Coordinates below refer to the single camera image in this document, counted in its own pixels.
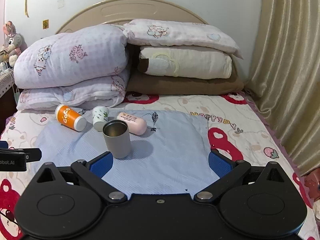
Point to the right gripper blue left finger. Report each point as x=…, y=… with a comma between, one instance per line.
x=91, y=173

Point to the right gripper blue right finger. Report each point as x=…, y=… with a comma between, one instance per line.
x=230, y=174

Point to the taupe metal cup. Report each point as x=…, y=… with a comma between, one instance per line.
x=117, y=138

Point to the white green-leaf paper cup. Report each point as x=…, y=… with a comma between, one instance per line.
x=100, y=117

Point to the orange CoCo paper cup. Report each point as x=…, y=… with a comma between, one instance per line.
x=70, y=118

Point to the cartoon bear bed sheet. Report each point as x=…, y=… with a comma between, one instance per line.
x=234, y=129

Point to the nightstand with patterned cloth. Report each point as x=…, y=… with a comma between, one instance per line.
x=8, y=102

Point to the light blue mat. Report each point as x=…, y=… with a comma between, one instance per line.
x=170, y=157

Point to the pink capsule bottle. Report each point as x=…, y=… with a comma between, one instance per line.
x=135, y=124

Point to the pink checked folded quilt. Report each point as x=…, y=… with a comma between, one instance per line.
x=85, y=68

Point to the beige curtain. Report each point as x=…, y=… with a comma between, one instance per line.
x=284, y=76

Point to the grey rabbit plush toy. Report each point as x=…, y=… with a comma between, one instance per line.
x=12, y=48

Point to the cream folded blanket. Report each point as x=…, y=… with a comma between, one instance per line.
x=185, y=61

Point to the pink plush toy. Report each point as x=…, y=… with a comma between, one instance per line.
x=9, y=29

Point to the pink checked pillow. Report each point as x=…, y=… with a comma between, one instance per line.
x=144, y=32

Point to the beige wooden headboard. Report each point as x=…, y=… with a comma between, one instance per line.
x=123, y=11

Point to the yellow wall sticker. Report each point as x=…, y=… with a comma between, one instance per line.
x=45, y=24

